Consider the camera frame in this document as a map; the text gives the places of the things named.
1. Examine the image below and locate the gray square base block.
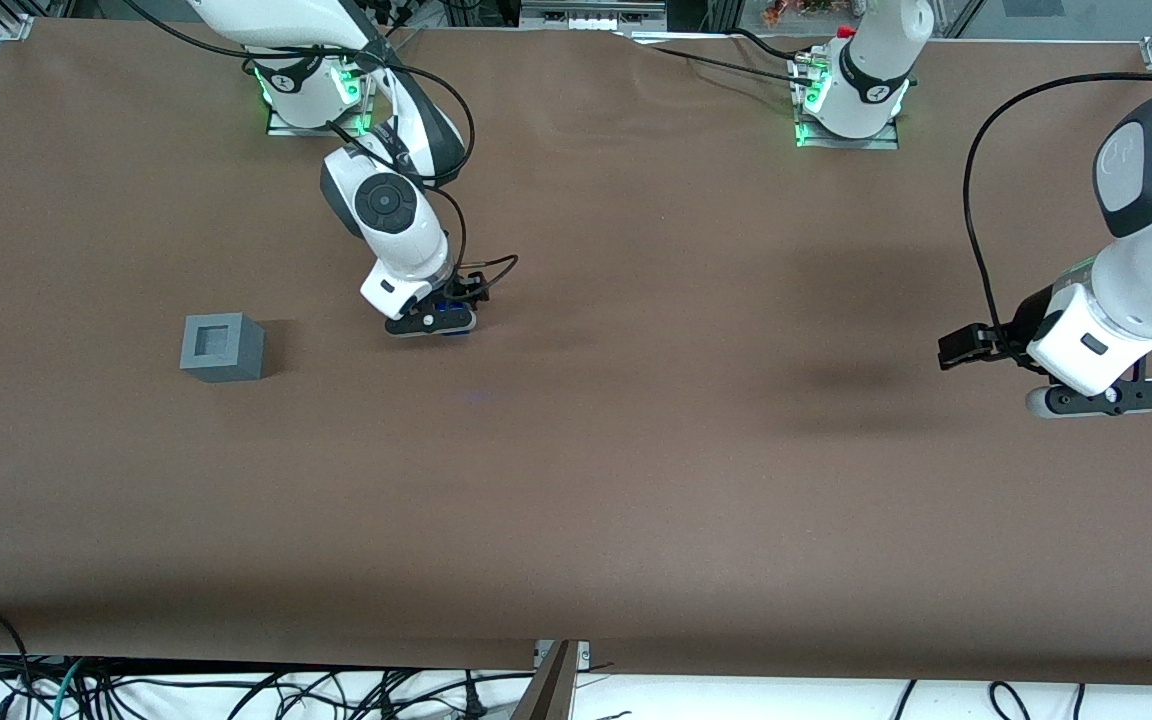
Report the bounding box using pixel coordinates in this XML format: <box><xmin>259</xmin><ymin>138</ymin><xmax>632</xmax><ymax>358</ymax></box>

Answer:
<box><xmin>180</xmin><ymin>313</ymin><xmax>267</xmax><ymax>383</ymax></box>

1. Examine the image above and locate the brown table mat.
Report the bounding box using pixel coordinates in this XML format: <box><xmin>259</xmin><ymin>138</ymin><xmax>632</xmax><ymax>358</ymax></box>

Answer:
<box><xmin>0</xmin><ymin>18</ymin><xmax>1152</xmax><ymax>687</ymax></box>

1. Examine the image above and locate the white background device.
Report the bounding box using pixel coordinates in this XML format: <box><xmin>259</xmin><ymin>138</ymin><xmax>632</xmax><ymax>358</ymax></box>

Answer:
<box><xmin>521</xmin><ymin>0</ymin><xmax>668</xmax><ymax>32</ymax></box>

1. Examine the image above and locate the orange background object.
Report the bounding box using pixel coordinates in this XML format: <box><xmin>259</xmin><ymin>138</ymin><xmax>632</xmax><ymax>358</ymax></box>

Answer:
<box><xmin>761</xmin><ymin>0</ymin><xmax>837</xmax><ymax>27</ymax></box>

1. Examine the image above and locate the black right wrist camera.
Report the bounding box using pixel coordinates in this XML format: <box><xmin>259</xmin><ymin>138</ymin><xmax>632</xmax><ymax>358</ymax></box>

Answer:
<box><xmin>441</xmin><ymin>268</ymin><xmax>493</xmax><ymax>305</ymax></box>

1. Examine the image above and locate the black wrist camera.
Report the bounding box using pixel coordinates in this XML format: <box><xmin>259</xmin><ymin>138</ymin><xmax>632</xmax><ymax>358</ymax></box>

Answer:
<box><xmin>441</xmin><ymin>268</ymin><xmax>493</xmax><ymax>305</ymax></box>
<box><xmin>938</xmin><ymin>322</ymin><xmax>1016</xmax><ymax>372</ymax></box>

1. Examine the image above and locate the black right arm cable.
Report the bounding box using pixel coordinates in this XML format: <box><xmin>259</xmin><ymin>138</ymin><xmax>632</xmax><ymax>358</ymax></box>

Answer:
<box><xmin>121</xmin><ymin>0</ymin><xmax>520</xmax><ymax>301</ymax></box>

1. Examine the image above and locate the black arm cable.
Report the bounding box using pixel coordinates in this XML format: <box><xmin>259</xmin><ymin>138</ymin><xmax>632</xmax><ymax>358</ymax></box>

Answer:
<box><xmin>121</xmin><ymin>0</ymin><xmax>520</xmax><ymax>301</ymax></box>
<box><xmin>962</xmin><ymin>72</ymin><xmax>1152</xmax><ymax>361</ymax></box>

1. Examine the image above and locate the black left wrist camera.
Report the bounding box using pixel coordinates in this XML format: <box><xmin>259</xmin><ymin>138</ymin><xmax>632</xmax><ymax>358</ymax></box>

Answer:
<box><xmin>938</xmin><ymin>322</ymin><xmax>1016</xmax><ymax>372</ymax></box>

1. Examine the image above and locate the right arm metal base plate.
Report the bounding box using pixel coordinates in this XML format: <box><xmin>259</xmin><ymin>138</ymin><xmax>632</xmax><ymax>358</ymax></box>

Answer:
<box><xmin>266</xmin><ymin>105</ymin><xmax>375</xmax><ymax>138</ymax></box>

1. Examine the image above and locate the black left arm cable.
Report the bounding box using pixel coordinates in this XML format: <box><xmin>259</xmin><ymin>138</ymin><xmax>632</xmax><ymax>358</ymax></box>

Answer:
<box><xmin>962</xmin><ymin>72</ymin><xmax>1152</xmax><ymax>361</ymax></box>

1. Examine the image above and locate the small metal table bracket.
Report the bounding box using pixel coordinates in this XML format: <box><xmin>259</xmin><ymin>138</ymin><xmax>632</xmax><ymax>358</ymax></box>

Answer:
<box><xmin>534</xmin><ymin>640</ymin><xmax>592</xmax><ymax>670</ymax></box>

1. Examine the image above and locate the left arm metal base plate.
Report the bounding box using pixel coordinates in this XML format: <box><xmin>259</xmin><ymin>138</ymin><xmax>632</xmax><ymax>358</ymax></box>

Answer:
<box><xmin>794</xmin><ymin>120</ymin><xmax>902</xmax><ymax>151</ymax></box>

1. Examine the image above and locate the long black cable on mat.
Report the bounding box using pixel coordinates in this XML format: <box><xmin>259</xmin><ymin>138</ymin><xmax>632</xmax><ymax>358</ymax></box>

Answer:
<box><xmin>626</xmin><ymin>32</ymin><xmax>819</xmax><ymax>89</ymax></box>

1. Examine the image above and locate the aluminum support post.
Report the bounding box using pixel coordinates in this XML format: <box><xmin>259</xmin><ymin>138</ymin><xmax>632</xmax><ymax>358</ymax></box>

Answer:
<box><xmin>511</xmin><ymin>640</ymin><xmax>579</xmax><ymax>720</ymax></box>

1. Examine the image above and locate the short black cable on mat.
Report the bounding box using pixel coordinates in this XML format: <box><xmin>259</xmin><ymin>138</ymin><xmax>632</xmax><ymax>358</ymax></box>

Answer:
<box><xmin>731</xmin><ymin>27</ymin><xmax>799</xmax><ymax>61</ymax></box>

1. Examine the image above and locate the teal floor cable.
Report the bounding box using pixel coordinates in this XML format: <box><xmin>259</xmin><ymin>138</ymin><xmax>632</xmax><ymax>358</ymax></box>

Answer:
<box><xmin>49</xmin><ymin>657</ymin><xmax>89</xmax><ymax>720</ymax></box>

